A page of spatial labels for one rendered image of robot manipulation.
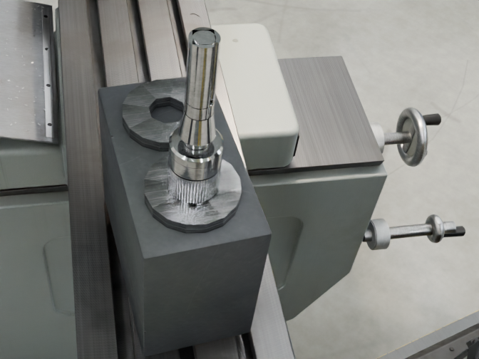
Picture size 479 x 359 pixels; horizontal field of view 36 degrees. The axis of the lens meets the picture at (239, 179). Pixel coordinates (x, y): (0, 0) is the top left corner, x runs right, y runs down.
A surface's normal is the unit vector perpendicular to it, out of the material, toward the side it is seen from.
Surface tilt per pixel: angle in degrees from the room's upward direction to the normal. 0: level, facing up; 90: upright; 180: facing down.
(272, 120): 0
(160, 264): 90
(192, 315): 90
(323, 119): 0
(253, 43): 0
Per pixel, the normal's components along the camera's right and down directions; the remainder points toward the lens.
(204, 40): 0.10, -0.64
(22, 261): 0.18, 0.77
